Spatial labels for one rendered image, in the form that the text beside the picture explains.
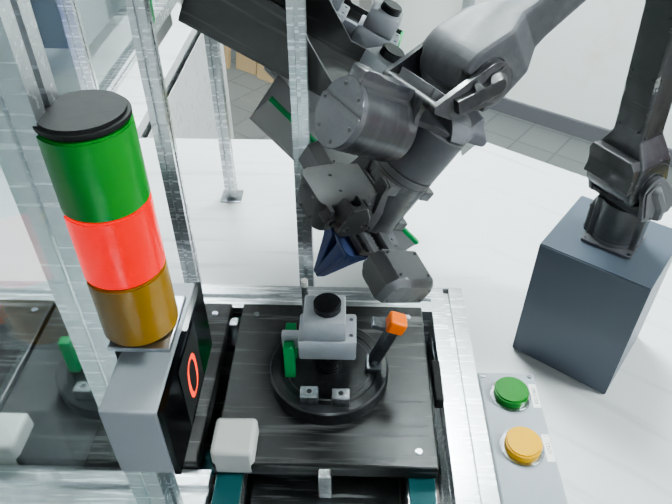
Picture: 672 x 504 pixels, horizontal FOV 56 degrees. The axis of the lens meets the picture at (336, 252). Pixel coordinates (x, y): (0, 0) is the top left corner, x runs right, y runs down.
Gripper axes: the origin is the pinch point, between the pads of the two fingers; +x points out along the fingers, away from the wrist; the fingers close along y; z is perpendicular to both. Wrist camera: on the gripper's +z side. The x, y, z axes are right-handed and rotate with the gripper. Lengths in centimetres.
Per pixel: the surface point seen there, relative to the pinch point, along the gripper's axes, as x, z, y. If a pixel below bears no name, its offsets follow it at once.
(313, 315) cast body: 8.0, -1.3, 2.0
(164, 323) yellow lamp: -3.4, 22.8, 10.4
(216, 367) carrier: 24.1, 1.3, -2.1
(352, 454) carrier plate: 15.6, -5.2, 14.9
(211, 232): 38, -17, -38
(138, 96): 52, -23, -97
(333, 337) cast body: 8.8, -3.4, 4.4
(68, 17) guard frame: 37, -2, -98
